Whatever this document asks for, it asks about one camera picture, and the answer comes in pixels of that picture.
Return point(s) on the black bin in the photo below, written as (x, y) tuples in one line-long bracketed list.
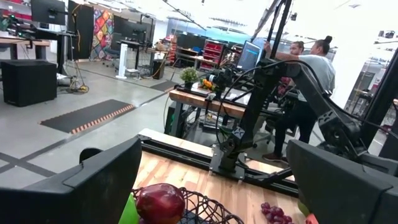
[(158, 70)]

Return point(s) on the bright red fruit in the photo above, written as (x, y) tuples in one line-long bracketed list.
[(311, 219)]

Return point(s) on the black box cabinet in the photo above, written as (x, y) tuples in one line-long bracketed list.
[(28, 82)]

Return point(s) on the wooden desk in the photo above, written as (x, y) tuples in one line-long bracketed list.
[(18, 41)]

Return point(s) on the red apple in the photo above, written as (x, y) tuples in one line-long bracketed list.
[(160, 203)]

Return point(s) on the colourful patterned wall hanging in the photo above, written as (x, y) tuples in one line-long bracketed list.
[(102, 34)]

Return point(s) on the distant orange toy fruit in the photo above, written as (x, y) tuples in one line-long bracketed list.
[(206, 84)]

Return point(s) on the dark red grapes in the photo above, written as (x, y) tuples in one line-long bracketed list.
[(276, 214)]

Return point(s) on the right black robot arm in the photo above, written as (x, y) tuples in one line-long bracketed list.
[(256, 102)]

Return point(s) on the black orange-edged floor mat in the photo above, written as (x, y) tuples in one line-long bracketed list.
[(87, 115)]

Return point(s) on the black frame post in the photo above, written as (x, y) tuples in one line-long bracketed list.
[(280, 28), (385, 102)]

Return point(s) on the large black partition panel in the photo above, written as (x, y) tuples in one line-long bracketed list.
[(82, 31)]

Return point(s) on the small green fruit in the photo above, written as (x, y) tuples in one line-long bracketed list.
[(303, 208)]

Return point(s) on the white tower fan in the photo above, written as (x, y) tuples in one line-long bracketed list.
[(122, 59)]

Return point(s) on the black computer monitor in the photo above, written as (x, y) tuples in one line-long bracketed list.
[(48, 11)]

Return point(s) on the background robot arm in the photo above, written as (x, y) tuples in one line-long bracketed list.
[(222, 79)]

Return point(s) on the small potted green plant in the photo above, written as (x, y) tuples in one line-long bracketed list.
[(189, 74)]

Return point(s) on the red parts bin rack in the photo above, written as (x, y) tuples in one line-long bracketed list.
[(213, 51)]

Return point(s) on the person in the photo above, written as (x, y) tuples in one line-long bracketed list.
[(297, 48), (320, 71)]

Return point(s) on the wooden workbench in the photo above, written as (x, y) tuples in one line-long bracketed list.
[(192, 101)]

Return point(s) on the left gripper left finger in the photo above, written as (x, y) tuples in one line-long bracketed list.
[(77, 202)]

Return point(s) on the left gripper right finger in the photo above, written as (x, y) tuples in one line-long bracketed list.
[(342, 199)]

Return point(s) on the small black floor mat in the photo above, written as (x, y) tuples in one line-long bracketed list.
[(163, 86)]

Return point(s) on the lit computer monitor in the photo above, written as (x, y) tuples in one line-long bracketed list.
[(248, 56)]

